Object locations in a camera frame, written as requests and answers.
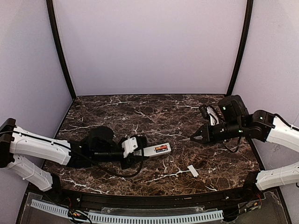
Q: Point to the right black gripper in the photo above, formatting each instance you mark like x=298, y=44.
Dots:
x=208, y=133

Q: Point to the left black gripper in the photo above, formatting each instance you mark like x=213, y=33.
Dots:
x=127, y=162

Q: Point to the clear plastic screwdriver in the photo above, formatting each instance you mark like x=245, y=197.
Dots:
x=188, y=139

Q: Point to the white remote control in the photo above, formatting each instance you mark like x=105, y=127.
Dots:
x=150, y=151

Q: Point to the white battery cover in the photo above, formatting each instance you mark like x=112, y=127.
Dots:
x=193, y=171

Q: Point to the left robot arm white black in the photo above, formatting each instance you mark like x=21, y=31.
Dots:
x=97, y=147

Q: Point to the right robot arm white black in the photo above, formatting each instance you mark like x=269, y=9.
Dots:
x=264, y=126

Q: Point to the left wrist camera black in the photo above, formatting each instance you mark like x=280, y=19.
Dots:
x=133, y=143

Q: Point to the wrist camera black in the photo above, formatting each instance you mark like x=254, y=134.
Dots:
x=209, y=113
x=133, y=143

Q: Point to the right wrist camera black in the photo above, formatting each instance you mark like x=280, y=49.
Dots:
x=209, y=113

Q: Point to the black front rail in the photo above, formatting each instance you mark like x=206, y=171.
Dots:
x=225, y=199

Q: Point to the centre white slotted cable duct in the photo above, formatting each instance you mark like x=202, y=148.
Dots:
x=98, y=218

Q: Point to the white slotted cable duct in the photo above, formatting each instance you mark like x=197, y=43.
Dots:
x=98, y=218
x=49, y=208

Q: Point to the small circuit board with wires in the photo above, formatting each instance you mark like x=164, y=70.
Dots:
x=77, y=215

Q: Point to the right circuit board with wires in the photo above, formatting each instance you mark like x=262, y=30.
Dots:
x=249, y=207

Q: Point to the left white slotted cable duct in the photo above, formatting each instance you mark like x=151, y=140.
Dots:
x=49, y=208

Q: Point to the right black frame post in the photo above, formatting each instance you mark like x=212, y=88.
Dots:
x=241, y=48

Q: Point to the black frame post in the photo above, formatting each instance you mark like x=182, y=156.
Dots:
x=59, y=48
x=241, y=48

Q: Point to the left black frame post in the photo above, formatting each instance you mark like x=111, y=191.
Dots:
x=59, y=48

